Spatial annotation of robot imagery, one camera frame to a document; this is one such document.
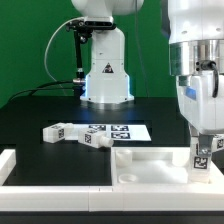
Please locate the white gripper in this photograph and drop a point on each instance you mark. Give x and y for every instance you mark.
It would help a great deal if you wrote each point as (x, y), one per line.
(201, 110)

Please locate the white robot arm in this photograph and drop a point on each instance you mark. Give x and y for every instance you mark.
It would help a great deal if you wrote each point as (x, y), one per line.
(196, 56)

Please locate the white sheet with markers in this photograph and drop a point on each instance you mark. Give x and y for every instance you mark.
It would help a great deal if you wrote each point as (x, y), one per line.
(121, 132)

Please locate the white U-shaped fence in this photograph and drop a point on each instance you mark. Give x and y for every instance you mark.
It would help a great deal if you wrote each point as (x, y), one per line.
(95, 198)

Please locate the black camera on stand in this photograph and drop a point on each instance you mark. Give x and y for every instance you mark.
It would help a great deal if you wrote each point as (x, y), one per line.
(83, 28)

